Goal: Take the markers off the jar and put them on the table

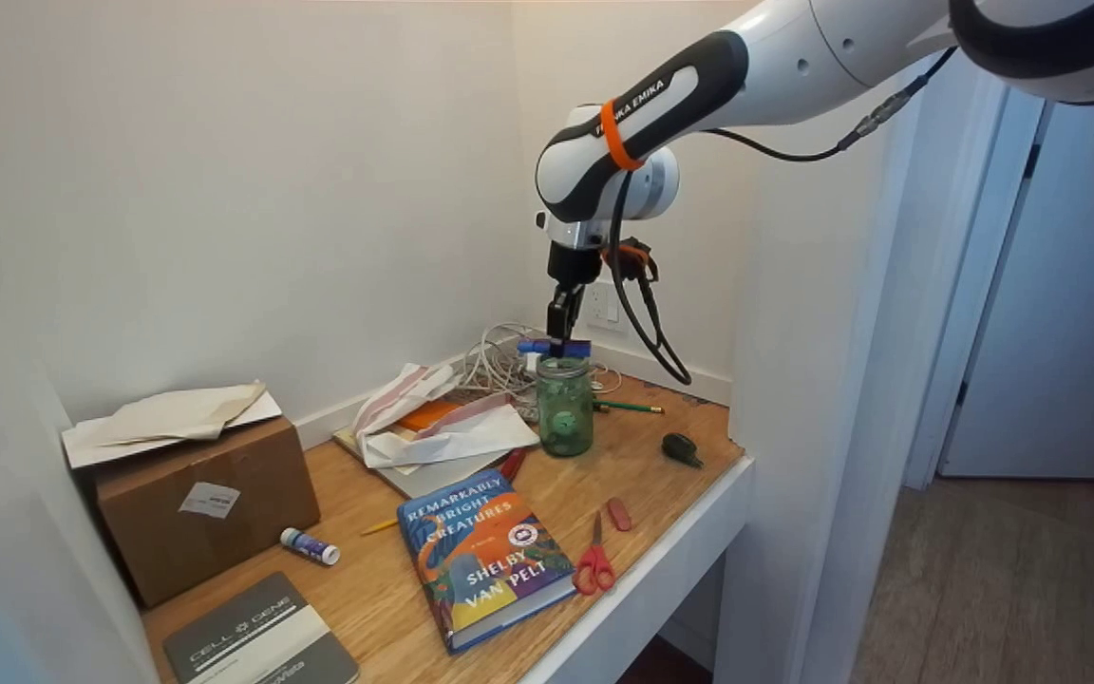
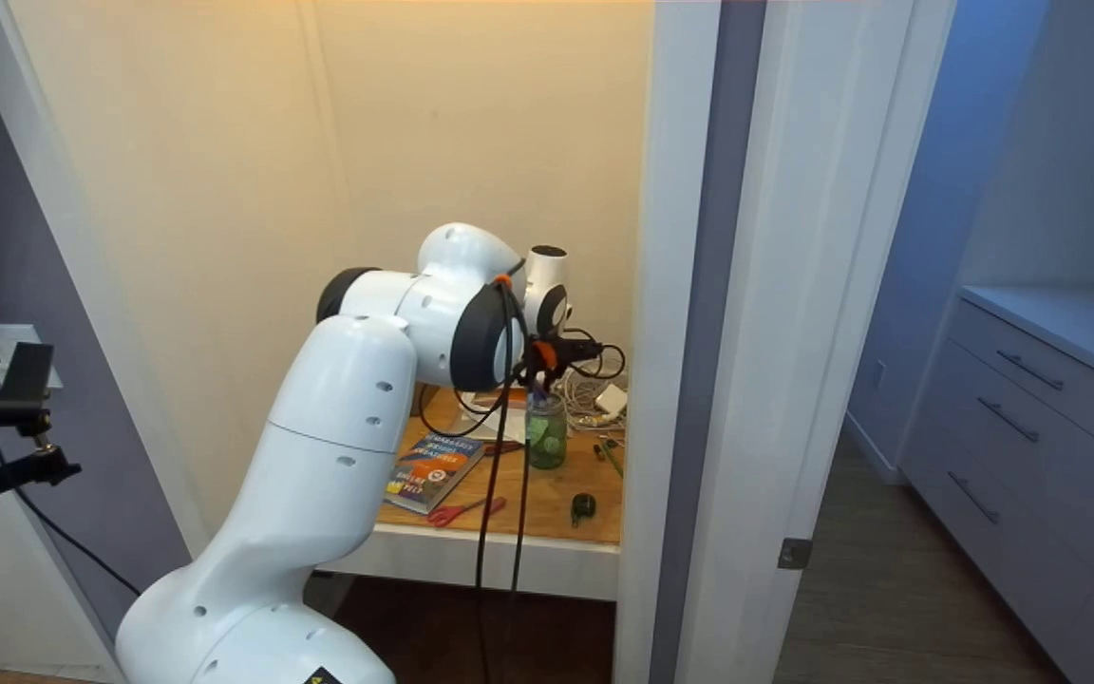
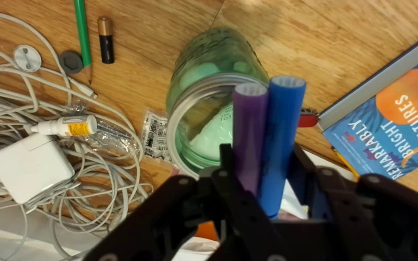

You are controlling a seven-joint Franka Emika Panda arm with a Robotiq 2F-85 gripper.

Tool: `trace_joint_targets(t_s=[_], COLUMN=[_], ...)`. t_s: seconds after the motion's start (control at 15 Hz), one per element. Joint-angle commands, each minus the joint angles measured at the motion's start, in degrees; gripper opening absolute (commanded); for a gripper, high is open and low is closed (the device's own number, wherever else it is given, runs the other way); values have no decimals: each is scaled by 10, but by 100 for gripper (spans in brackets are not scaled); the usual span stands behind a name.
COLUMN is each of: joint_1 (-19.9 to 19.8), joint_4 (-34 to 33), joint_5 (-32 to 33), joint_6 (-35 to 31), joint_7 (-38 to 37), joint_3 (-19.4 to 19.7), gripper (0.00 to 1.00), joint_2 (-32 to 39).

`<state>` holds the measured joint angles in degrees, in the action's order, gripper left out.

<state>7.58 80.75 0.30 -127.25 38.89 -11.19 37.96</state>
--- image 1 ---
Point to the grey label sticker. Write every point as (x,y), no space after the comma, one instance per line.
(209,499)

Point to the white door frame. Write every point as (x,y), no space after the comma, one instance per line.
(824,443)

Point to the green glass jar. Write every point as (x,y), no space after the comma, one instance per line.
(564,411)

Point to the white striped envelope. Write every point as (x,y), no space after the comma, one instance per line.
(400,385)

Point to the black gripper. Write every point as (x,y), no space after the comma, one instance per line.
(575,268)

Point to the colourful hardcover book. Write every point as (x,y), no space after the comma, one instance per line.
(483,563)

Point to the orange booklet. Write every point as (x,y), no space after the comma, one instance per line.
(439,416)

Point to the grey notebook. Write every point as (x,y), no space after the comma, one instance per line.
(262,634)

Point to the pink eraser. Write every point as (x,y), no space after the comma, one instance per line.
(619,514)

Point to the green pencil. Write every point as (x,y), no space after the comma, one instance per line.
(629,410)

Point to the crumpled white paper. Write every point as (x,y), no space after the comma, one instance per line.
(168,419)

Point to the brown cardboard box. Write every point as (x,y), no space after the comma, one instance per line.
(206,528)

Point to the small black key fob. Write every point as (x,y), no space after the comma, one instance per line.
(681,450)

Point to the blue marker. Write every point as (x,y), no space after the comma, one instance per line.
(575,347)

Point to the white glue stick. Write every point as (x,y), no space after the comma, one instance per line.
(309,544)

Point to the white closed door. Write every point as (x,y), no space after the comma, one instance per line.
(1066,317)

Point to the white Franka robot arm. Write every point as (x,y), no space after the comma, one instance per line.
(824,51)

